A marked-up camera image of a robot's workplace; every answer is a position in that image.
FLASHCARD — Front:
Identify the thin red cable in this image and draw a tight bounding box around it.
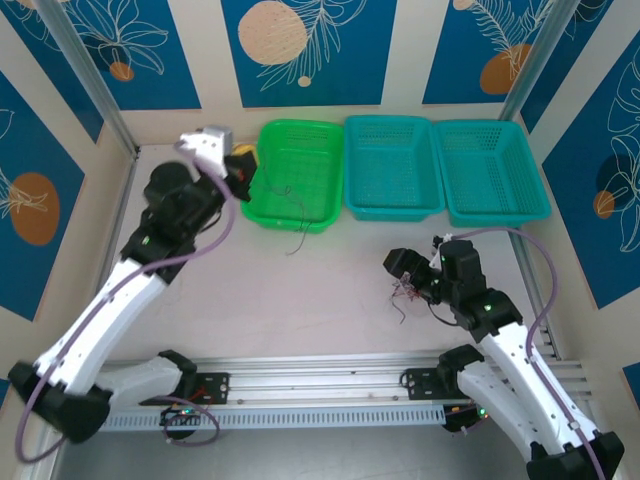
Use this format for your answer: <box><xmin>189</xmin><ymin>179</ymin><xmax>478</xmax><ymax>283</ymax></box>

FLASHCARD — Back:
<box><xmin>392</xmin><ymin>282</ymin><xmax>426</xmax><ymax>304</ymax></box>

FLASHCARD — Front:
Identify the thin purple cable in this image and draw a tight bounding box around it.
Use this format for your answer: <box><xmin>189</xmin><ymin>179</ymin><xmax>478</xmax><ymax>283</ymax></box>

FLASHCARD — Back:
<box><xmin>389</xmin><ymin>282</ymin><xmax>424</xmax><ymax>326</ymax></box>

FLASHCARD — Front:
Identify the thin black cable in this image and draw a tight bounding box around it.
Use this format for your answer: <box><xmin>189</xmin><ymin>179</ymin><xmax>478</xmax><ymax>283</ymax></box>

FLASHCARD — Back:
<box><xmin>251</xmin><ymin>144</ymin><xmax>307</xmax><ymax>257</ymax></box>

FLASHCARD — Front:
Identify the green plastic mesh basket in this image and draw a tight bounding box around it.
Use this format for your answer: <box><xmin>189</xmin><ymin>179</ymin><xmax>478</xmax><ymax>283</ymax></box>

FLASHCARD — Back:
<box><xmin>241</xmin><ymin>118</ymin><xmax>346</xmax><ymax>235</ymax></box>

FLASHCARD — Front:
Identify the small circuit board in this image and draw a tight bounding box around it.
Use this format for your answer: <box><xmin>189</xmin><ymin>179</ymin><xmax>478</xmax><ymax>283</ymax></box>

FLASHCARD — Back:
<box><xmin>159</xmin><ymin>405</ymin><xmax>211</xmax><ymax>426</ymax></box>
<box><xmin>444</xmin><ymin>405</ymin><xmax>492</xmax><ymax>434</ymax></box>

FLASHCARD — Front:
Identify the teal plastic mesh basket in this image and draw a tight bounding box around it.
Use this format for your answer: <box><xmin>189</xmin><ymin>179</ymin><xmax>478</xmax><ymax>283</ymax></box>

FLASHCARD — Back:
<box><xmin>342</xmin><ymin>114</ymin><xmax>447</xmax><ymax>222</ymax></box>
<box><xmin>432</xmin><ymin>119</ymin><xmax>553</xmax><ymax>229</ymax></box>

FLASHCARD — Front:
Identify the clear plastic pole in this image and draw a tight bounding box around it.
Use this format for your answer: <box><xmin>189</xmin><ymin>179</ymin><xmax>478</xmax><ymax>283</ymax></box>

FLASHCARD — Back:
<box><xmin>501</xmin><ymin>0</ymin><xmax>586</xmax><ymax>124</ymax></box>

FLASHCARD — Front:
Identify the aluminium table side rail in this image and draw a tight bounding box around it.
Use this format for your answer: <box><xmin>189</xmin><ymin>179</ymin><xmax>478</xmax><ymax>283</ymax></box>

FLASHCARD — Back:
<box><xmin>102</xmin><ymin>147</ymin><xmax>144</xmax><ymax>271</ymax></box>
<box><xmin>508</xmin><ymin>232</ymin><xmax>565</xmax><ymax>362</ymax></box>

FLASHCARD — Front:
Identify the left arm purple camera cable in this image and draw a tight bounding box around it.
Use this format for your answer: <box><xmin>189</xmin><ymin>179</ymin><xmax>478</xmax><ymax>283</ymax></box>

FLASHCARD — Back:
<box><xmin>14</xmin><ymin>149</ymin><xmax>239</xmax><ymax>464</ymax></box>

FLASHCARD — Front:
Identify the arm purple camera cable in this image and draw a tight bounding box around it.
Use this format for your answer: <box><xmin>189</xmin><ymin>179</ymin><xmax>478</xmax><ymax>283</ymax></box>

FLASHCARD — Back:
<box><xmin>449</xmin><ymin>227</ymin><xmax>604</xmax><ymax>476</ymax></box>
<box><xmin>14</xmin><ymin>149</ymin><xmax>239</xmax><ymax>464</ymax></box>

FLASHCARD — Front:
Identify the right arm purple camera cable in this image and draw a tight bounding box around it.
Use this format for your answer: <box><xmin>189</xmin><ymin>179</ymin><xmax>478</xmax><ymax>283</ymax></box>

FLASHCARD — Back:
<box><xmin>449</xmin><ymin>227</ymin><xmax>604</xmax><ymax>476</ymax></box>

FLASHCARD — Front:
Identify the aluminium frame post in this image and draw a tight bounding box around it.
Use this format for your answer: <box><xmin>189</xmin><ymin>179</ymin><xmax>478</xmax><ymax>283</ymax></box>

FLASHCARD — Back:
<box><xmin>35</xmin><ymin>0</ymin><xmax>142</xmax><ymax>157</ymax></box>

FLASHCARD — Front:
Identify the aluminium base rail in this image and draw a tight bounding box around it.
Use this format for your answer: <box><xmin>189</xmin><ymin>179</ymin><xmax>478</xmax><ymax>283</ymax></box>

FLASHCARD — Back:
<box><xmin>102</xmin><ymin>349</ymin><xmax>484</xmax><ymax>407</ymax></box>

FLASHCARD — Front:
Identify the slotted white cable duct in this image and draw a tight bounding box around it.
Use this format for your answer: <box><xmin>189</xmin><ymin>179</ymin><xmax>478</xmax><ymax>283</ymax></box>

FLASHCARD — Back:
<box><xmin>99</xmin><ymin>404</ymin><xmax>446</xmax><ymax>432</ymax></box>

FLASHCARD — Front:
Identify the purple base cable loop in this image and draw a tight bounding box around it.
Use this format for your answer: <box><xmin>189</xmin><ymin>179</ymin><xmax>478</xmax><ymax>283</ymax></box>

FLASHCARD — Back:
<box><xmin>162</xmin><ymin>397</ymin><xmax>222</xmax><ymax>447</ymax></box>

